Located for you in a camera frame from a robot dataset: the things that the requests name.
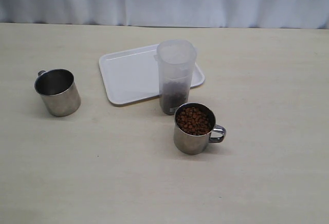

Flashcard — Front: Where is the steel mug with kibble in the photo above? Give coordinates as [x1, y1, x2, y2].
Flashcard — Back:
[174, 102, 227, 155]

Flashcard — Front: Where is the white curtain backdrop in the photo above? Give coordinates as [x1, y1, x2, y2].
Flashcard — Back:
[1, 0, 328, 29]

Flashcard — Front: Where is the white plastic tray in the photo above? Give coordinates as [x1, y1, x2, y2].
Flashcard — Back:
[99, 44, 205, 105]

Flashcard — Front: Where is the clear plastic tall container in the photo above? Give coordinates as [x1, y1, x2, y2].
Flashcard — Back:
[155, 39, 197, 115]

